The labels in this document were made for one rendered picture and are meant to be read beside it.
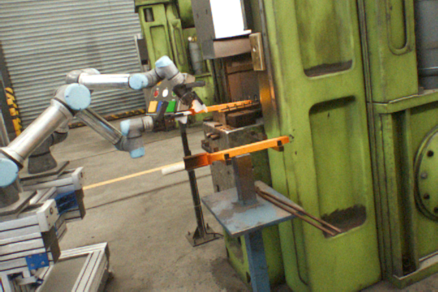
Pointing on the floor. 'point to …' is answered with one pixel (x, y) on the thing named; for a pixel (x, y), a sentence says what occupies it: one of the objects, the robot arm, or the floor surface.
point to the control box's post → (191, 177)
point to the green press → (171, 34)
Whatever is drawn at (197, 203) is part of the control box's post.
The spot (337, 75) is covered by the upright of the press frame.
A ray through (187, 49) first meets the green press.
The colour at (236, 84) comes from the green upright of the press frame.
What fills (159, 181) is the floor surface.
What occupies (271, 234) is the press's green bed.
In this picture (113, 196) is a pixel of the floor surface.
